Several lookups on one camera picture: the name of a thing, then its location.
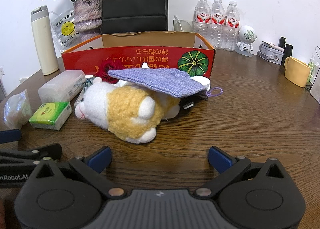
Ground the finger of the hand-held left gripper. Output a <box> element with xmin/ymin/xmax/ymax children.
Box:
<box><xmin>0</xmin><ymin>129</ymin><xmax>22</xmax><ymax>145</ymax></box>
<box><xmin>0</xmin><ymin>143</ymin><xmax>63</xmax><ymax>167</ymax></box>

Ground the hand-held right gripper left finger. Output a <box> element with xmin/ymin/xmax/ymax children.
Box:
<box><xmin>32</xmin><ymin>146</ymin><xmax>127</xmax><ymax>200</ymax></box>

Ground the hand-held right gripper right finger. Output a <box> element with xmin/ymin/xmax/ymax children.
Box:
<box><xmin>194</xmin><ymin>146</ymin><xmax>288</xmax><ymax>199</ymax></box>

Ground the green tissue packet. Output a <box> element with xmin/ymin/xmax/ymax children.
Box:
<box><xmin>4</xmin><ymin>89</ymin><xmax>32</xmax><ymax>129</ymax></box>

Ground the green tissue pack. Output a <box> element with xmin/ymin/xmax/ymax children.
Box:
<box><xmin>29</xmin><ymin>102</ymin><xmax>73</xmax><ymax>131</ymax></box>

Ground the white and tan plush toy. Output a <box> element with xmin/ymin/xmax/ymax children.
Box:
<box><xmin>74</xmin><ymin>79</ymin><xmax>180</xmax><ymax>144</ymax></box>

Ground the translucent plastic box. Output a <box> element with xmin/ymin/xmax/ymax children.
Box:
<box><xmin>38</xmin><ymin>69</ymin><xmax>87</xmax><ymax>104</ymax></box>

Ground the red rose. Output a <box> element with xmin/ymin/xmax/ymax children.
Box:
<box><xmin>95</xmin><ymin>59</ymin><xmax>123</xmax><ymax>84</ymax></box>

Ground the purple knitted pouch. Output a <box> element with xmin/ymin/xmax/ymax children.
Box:
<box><xmin>107</xmin><ymin>68</ymin><xmax>223</xmax><ymax>99</ymax></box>

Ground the red printed cardboard box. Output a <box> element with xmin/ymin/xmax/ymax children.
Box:
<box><xmin>61</xmin><ymin>31</ymin><xmax>217</xmax><ymax>80</ymax></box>

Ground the wooden desktop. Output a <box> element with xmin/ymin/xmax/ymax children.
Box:
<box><xmin>0</xmin><ymin>44</ymin><xmax>320</xmax><ymax>229</ymax></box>

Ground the white ribbed lid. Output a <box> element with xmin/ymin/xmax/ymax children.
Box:
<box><xmin>190</xmin><ymin>75</ymin><xmax>212</xmax><ymax>92</ymax></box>

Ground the white thermos bottle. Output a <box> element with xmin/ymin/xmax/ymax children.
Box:
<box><xmin>31</xmin><ymin>5</ymin><xmax>60</xmax><ymax>76</ymax></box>

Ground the grey tin box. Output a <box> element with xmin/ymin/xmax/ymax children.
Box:
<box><xmin>257</xmin><ymin>44</ymin><xmax>284</xmax><ymax>65</ymax></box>

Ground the yellow mug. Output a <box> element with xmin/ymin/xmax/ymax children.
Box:
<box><xmin>284</xmin><ymin>56</ymin><xmax>312</xmax><ymax>88</ymax></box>

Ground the clear smiley plastic bag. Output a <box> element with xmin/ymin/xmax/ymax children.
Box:
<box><xmin>50</xmin><ymin>11</ymin><xmax>82</xmax><ymax>53</ymax></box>

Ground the white paper bag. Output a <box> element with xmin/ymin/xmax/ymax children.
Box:
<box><xmin>310</xmin><ymin>45</ymin><xmax>320</xmax><ymax>105</ymax></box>

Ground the pink case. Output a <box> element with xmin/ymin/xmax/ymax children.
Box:
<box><xmin>261</xmin><ymin>41</ymin><xmax>285</xmax><ymax>52</ymax></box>

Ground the white robot speaker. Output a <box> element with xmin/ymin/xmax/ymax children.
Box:
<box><xmin>235</xmin><ymin>25</ymin><xmax>258</xmax><ymax>57</ymax></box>

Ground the green spray bottle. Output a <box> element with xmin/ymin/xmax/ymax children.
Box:
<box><xmin>308</xmin><ymin>54</ymin><xmax>317</xmax><ymax>82</ymax></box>

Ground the glass cup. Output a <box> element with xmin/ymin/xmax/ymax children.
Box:
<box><xmin>173</xmin><ymin>14</ymin><xmax>195</xmax><ymax>32</ymax></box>

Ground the fuzzy pink vase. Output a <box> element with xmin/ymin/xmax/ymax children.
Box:
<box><xmin>73</xmin><ymin>0</ymin><xmax>103</xmax><ymax>43</ymax></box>

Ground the clear plastic spoon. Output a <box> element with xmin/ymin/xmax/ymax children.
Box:
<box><xmin>174</xmin><ymin>14</ymin><xmax>183</xmax><ymax>32</ymax></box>

